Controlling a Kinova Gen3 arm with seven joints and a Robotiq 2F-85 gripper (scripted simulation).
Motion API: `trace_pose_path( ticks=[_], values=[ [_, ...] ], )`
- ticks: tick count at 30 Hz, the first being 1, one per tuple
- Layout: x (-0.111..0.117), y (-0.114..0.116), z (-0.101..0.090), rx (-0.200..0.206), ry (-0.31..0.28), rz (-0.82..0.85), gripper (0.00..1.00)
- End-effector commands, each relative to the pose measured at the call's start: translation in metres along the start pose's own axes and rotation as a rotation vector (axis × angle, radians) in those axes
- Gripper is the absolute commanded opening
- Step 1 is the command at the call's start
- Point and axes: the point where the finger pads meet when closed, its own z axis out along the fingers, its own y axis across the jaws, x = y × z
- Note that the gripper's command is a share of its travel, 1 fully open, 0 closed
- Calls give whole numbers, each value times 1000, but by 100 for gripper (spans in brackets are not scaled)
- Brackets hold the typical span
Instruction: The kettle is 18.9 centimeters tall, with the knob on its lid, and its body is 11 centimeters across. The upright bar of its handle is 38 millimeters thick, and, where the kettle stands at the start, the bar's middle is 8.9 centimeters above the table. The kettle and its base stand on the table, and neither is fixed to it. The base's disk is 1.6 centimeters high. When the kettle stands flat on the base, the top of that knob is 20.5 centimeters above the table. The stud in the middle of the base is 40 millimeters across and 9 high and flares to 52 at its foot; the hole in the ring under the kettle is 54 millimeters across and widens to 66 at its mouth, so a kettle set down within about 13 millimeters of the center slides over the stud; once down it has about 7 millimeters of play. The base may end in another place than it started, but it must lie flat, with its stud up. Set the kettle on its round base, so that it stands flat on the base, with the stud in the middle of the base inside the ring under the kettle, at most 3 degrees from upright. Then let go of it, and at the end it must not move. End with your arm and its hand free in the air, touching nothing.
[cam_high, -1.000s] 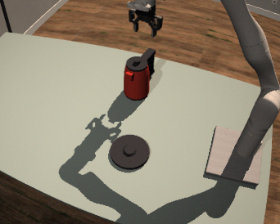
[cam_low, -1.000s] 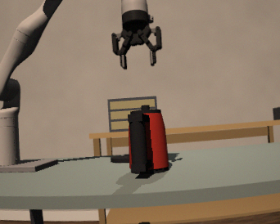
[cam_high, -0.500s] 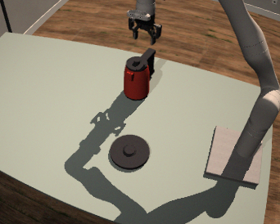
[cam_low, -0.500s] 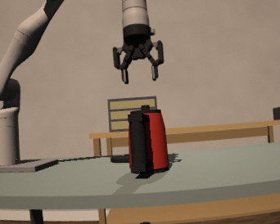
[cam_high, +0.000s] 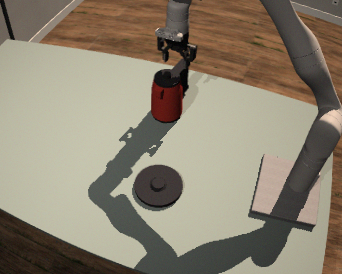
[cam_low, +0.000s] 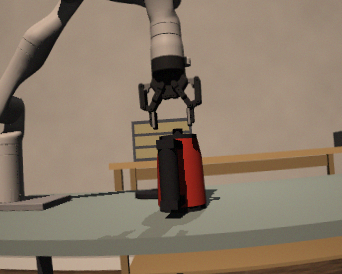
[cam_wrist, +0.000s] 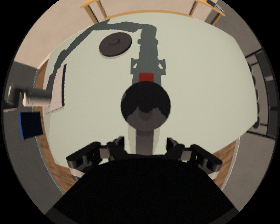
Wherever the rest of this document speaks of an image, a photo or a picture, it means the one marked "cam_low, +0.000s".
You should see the red and black electric kettle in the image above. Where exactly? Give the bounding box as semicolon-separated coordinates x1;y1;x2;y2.
156;128;206;213

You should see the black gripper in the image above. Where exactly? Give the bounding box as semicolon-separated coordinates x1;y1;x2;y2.
138;55;202;130

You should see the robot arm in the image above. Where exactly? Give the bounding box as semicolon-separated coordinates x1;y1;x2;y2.
0;0;191;203

